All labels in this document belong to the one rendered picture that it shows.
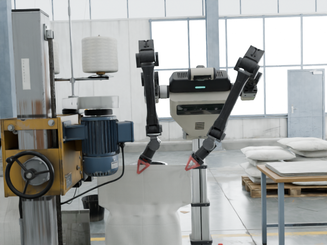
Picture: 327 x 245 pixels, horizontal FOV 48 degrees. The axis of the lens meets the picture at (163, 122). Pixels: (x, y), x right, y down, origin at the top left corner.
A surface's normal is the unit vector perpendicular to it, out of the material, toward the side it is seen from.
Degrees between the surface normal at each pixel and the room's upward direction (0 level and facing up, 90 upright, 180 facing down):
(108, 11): 90
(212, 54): 90
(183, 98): 40
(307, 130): 90
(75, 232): 90
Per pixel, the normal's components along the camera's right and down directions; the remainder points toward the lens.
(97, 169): -0.05, 0.08
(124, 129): 0.40, 0.04
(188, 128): 0.01, 0.69
